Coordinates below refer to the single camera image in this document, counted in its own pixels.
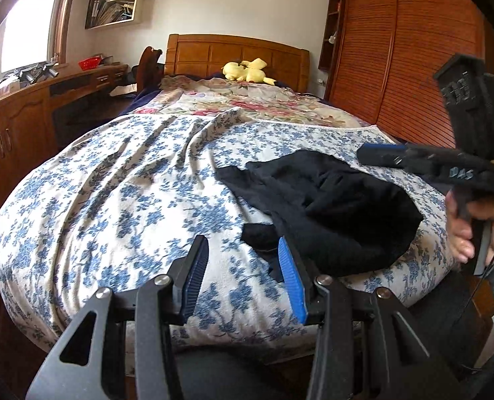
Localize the black double-breasted coat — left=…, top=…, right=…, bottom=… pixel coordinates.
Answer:
left=215, top=150, right=423, bottom=282

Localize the person's right hand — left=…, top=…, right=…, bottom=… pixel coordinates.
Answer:
left=445, top=191, right=494, bottom=265

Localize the wooden louvered wardrobe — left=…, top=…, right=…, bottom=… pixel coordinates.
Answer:
left=319, top=0, right=494, bottom=147

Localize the yellow plush toy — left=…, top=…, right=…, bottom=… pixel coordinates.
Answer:
left=221, top=58, right=276, bottom=86

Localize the blue floral white bedspread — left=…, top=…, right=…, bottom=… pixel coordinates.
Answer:
left=0, top=107, right=459, bottom=353

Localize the pink floral quilt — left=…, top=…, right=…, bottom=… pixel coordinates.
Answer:
left=134, top=76, right=365, bottom=128

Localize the wooden bed headboard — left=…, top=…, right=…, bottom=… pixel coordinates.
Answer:
left=164, top=33, right=310, bottom=93

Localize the wooden chair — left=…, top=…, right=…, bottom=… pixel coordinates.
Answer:
left=135, top=46, right=164, bottom=93

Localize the long wooden desk cabinet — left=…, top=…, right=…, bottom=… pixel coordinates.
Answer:
left=0, top=64, right=127, bottom=207

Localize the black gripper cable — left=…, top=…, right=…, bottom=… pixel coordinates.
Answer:
left=450, top=211, right=494, bottom=342

